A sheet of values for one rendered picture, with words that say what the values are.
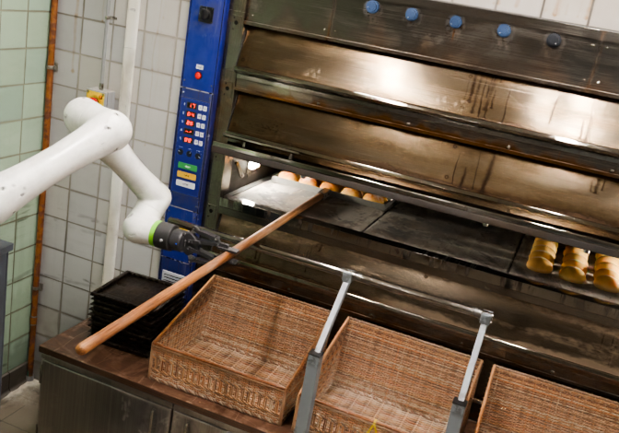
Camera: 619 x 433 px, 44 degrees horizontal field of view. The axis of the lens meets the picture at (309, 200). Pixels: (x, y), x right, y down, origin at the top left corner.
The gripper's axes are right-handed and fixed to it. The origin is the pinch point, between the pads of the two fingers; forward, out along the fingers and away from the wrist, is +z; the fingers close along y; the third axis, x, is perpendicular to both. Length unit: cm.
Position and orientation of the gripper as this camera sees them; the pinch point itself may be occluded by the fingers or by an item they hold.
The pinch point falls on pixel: (227, 254)
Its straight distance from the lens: 255.7
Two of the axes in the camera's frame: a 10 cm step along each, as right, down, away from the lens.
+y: -1.6, 9.5, 2.8
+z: 9.2, 2.5, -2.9
